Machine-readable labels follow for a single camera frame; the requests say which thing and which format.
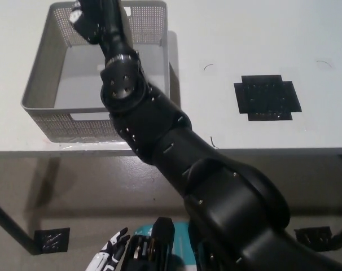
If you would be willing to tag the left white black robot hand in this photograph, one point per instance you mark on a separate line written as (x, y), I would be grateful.
(111, 251)

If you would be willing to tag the grey perforated plastic basket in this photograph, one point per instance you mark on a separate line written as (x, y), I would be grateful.
(41, 84)

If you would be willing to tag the black teal robot body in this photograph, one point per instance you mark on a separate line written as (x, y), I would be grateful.
(159, 242)

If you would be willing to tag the clear tape strip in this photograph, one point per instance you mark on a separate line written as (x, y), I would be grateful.
(97, 144)

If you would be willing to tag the black square base plate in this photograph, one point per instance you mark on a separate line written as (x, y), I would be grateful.
(268, 97)

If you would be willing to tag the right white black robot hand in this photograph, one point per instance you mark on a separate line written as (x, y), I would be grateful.
(114, 25)

